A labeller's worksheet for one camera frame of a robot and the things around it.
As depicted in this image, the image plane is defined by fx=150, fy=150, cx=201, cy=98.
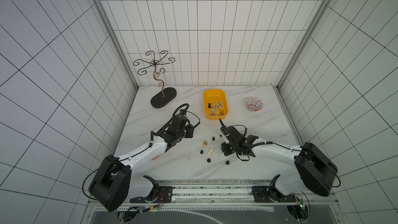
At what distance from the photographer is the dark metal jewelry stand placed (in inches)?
34.5

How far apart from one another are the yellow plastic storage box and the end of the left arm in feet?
1.01

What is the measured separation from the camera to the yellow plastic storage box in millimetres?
1028

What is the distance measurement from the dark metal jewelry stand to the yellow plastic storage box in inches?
10.2

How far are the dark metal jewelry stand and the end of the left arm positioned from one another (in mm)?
326

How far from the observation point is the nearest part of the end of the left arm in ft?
2.01
